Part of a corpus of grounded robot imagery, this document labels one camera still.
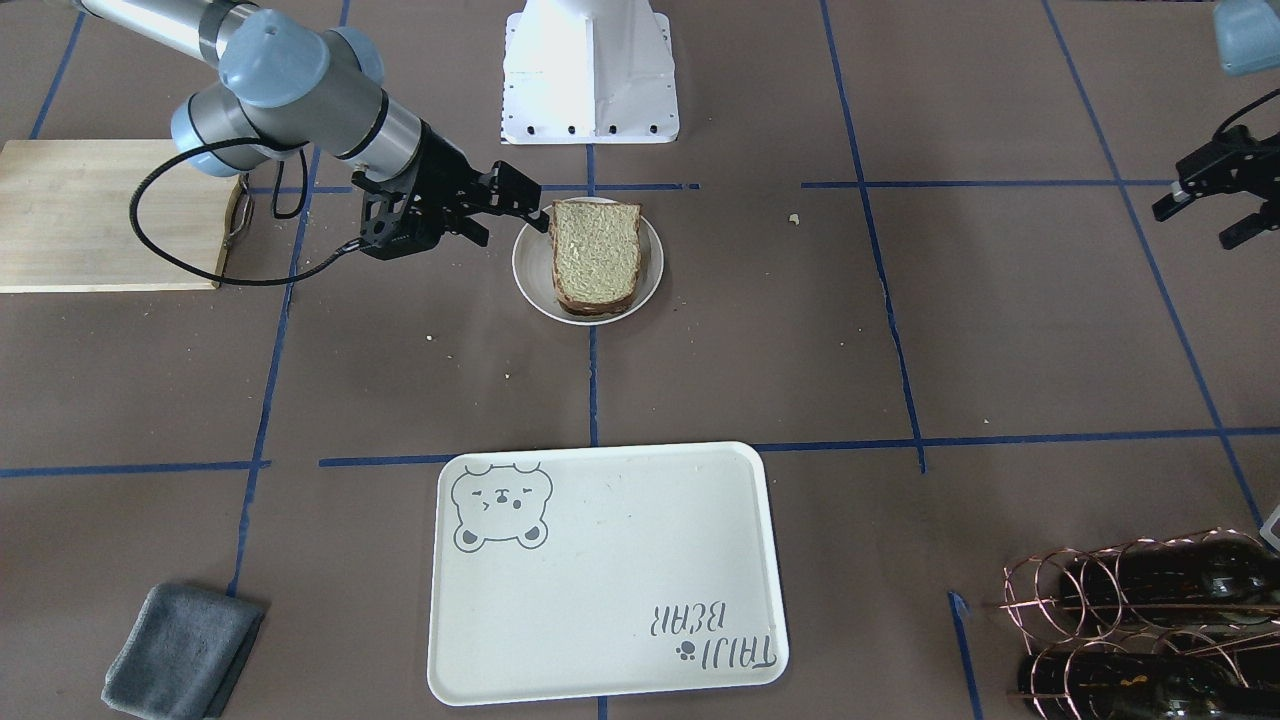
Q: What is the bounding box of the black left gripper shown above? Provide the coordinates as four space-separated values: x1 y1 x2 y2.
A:
1152 124 1279 250

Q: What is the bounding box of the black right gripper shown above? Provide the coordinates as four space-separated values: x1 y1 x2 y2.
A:
352 123 550 260

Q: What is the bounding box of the white plate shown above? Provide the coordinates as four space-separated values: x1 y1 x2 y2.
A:
512 197 666 325

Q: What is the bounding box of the bread slice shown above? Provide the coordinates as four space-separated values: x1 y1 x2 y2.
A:
549 200 643 316

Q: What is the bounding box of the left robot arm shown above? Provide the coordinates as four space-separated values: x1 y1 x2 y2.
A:
1152 1 1279 250

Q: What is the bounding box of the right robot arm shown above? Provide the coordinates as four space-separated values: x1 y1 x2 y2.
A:
74 1 549 260

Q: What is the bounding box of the white bear tray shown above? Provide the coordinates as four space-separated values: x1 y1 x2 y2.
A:
426 441 790 707

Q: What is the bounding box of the wooden cutting board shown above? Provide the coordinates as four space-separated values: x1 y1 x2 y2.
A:
1 140 242 293

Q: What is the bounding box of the dark wine bottle rear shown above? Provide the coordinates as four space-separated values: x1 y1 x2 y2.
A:
1016 651 1279 719

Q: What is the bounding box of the grey folded cloth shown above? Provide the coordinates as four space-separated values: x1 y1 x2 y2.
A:
101 583 266 719

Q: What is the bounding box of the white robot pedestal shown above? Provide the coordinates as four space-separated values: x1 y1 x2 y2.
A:
500 1 681 146

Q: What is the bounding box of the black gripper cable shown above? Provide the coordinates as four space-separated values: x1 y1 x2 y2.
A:
128 136 372 290

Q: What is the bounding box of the copper wire bottle rack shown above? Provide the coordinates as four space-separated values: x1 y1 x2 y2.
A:
998 528 1279 719

